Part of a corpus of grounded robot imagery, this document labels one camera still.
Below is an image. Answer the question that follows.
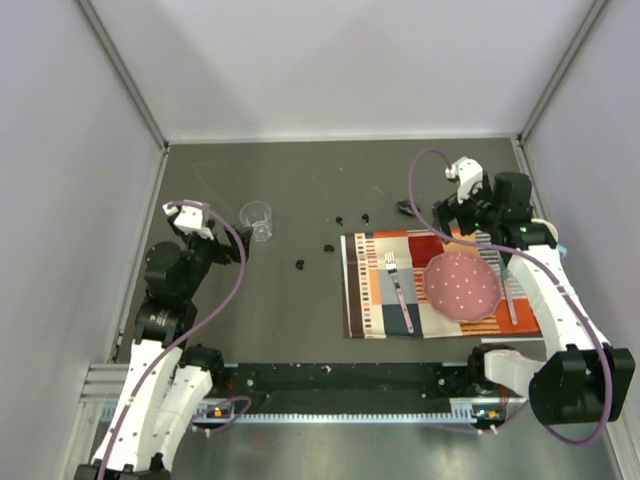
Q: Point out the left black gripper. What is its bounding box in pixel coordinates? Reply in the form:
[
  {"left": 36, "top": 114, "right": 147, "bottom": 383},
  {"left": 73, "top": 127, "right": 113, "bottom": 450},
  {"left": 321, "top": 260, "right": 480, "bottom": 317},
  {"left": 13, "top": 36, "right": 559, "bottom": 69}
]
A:
[{"left": 179, "top": 219, "right": 251, "bottom": 300}]

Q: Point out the aluminium frame profile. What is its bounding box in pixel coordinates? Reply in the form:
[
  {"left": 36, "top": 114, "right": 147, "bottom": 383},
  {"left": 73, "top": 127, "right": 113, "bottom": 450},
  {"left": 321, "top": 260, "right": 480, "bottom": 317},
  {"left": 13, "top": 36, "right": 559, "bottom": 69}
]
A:
[{"left": 79, "top": 362, "right": 531, "bottom": 436}]

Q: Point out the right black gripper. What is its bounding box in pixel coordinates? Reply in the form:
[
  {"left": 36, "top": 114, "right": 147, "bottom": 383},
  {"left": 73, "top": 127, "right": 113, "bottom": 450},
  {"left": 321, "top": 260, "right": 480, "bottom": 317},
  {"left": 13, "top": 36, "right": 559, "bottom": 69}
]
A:
[{"left": 432, "top": 176, "right": 502, "bottom": 244}]

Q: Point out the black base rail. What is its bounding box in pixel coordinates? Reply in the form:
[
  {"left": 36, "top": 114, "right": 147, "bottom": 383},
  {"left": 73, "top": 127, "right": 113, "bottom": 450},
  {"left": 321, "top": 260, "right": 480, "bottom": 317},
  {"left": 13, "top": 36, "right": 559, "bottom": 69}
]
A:
[{"left": 210, "top": 363, "right": 476, "bottom": 415}]

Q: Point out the black oval earbud case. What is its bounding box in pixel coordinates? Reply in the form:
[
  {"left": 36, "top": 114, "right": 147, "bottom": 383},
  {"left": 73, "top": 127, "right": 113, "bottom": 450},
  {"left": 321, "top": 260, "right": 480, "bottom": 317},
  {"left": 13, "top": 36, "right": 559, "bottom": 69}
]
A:
[{"left": 396, "top": 200, "right": 415, "bottom": 217}]

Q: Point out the clear plastic cup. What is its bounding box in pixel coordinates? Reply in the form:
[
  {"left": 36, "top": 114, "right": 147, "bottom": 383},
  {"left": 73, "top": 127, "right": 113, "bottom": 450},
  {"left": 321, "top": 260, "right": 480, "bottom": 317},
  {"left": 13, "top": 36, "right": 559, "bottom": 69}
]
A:
[{"left": 239, "top": 201, "right": 273, "bottom": 242}]

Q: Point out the pink handled knife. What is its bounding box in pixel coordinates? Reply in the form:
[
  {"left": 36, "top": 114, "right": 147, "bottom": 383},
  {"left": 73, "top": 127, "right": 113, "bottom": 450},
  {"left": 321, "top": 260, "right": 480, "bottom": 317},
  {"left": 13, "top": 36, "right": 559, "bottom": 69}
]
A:
[{"left": 500, "top": 262, "right": 519, "bottom": 326}]

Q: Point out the pink handled fork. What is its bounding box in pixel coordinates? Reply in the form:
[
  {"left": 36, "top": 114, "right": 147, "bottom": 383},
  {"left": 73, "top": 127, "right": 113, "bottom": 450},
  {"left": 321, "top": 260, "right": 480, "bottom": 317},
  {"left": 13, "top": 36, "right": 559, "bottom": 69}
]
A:
[{"left": 384, "top": 252, "right": 415, "bottom": 334}]

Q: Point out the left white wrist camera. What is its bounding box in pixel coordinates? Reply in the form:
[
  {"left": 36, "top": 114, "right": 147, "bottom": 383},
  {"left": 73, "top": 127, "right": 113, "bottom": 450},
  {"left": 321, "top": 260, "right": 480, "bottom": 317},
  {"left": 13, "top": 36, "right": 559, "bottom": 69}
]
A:
[{"left": 162, "top": 200, "right": 214, "bottom": 240}]

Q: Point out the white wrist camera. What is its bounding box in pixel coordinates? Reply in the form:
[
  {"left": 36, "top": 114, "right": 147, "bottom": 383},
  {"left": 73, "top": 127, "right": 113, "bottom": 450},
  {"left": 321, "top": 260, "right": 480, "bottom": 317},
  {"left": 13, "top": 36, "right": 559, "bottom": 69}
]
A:
[
  {"left": 445, "top": 157, "right": 484, "bottom": 204},
  {"left": 162, "top": 200, "right": 214, "bottom": 240}
]

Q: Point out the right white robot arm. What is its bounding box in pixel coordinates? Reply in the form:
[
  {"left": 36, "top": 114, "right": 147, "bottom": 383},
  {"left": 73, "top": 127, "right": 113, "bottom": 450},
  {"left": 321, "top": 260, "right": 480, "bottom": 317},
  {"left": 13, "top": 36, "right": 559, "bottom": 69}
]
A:
[{"left": 433, "top": 164, "right": 635, "bottom": 426}]

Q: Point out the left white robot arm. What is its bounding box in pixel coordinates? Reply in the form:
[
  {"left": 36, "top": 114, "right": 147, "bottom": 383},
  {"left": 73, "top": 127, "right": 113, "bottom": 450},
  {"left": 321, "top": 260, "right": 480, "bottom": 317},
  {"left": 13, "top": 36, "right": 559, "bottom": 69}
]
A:
[{"left": 74, "top": 222, "right": 252, "bottom": 479}]

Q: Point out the colourful patterned placemat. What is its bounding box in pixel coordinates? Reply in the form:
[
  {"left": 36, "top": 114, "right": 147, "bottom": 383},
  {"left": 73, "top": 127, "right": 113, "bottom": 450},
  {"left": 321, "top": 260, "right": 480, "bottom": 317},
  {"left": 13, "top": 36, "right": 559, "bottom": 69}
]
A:
[{"left": 340, "top": 230, "right": 541, "bottom": 340}]

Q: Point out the pink dotted plate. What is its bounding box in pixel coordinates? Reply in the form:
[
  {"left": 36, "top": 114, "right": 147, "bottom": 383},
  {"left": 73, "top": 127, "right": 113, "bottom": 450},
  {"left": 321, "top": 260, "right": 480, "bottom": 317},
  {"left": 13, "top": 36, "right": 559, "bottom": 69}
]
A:
[{"left": 423, "top": 252, "right": 501, "bottom": 323}]

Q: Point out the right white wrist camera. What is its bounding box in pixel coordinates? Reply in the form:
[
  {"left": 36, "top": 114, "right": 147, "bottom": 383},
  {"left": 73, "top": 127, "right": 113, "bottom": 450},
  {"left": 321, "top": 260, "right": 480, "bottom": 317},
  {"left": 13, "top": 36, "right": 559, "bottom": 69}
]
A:
[{"left": 445, "top": 157, "right": 484, "bottom": 204}]

